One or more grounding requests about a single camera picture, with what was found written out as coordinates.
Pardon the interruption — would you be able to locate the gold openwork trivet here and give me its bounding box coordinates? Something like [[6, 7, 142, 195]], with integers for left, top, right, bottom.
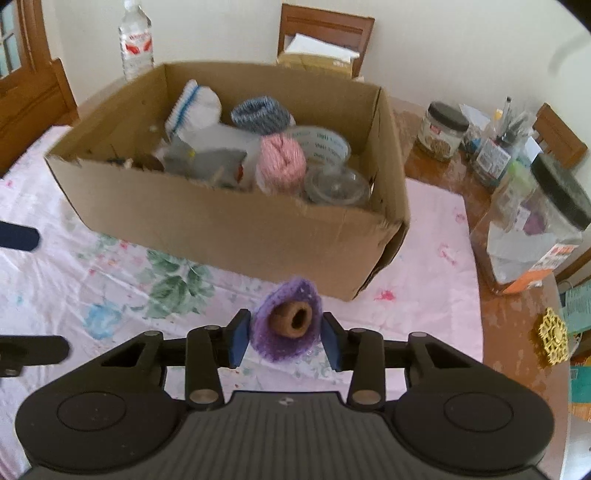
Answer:
[[536, 308, 570, 366]]

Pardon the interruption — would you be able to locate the large black-lidded plastic jar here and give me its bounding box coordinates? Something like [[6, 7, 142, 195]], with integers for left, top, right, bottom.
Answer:
[[471, 154, 591, 295]]

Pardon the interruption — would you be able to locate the colourful carton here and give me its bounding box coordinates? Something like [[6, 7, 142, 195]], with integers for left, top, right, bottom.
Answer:
[[570, 364, 591, 416]]

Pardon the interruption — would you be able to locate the pink floral tablecloth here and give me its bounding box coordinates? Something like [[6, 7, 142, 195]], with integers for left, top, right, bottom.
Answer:
[[0, 124, 485, 467]]

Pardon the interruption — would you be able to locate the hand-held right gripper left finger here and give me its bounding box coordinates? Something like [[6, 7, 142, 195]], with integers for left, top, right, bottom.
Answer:
[[99, 309, 252, 411]]

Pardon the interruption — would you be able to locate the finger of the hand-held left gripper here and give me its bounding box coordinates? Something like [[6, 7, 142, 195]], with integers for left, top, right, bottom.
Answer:
[[0, 335, 70, 378], [0, 222, 41, 252]]

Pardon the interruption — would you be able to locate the purple knitted pouch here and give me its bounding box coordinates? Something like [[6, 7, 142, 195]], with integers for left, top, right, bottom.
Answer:
[[249, 277, 324, 362]]

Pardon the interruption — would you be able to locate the tan tissue box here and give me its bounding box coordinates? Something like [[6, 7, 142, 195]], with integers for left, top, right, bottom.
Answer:
[[277, 33, 361, 78]]

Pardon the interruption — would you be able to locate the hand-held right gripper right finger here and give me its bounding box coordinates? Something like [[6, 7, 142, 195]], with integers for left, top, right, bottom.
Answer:
[[321, 313, 476, 411]]

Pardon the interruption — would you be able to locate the cardboard box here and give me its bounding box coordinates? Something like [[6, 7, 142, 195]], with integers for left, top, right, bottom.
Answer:
[[45, 62, 411, 302]]

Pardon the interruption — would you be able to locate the small black-lidded jar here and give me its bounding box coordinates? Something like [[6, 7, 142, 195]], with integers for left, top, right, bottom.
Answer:
[[416, 102, 470, 162]]

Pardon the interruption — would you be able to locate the white sock with blue stripes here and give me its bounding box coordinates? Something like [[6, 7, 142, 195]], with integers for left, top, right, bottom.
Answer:
[[157, 79, 247, 189]]

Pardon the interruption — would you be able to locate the brown scrunchie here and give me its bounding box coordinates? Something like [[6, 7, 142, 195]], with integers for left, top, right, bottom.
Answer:
[[270, 301, 312, 337]]

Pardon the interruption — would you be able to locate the blue knitted roll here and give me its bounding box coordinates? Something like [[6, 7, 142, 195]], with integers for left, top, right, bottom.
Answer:
[[231, 95, 296, 136]]

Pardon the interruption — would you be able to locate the clear tape roll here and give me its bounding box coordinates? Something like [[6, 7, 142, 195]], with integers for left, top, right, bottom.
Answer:
[[284, 126, 352, 167]]

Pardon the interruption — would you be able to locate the wooden chair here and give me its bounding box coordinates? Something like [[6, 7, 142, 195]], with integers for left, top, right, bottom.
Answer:
[[277, 4, 376, 79], [0, 58, 79, 176], [531, 104, 589, 169]]

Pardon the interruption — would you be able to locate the pink knitted cloth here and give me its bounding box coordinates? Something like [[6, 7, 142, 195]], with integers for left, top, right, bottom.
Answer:
[[255, 133, 308, 195]]

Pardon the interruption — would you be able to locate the teal packet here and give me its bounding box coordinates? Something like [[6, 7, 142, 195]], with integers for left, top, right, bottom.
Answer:
[[558, 281, 591, 333]]

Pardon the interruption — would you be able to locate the cluttered pen holder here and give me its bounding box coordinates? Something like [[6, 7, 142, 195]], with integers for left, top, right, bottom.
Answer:
[[464, 97, 532, 185]]

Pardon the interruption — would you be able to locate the wooden desktop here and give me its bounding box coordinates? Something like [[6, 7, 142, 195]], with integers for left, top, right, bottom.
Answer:
[[76, 69, 573, 480]]

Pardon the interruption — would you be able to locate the wooden door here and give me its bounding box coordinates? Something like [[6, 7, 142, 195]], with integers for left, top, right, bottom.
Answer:
[[0, 0, 47, 93]]

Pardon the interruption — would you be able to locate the glass jar with dark contents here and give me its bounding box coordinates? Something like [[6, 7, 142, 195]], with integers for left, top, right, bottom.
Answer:
[[303, 165, 371, 207]]

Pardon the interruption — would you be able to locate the clear water bottle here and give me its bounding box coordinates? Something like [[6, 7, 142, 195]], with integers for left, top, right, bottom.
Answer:
[[119, 0, 154, 83]]

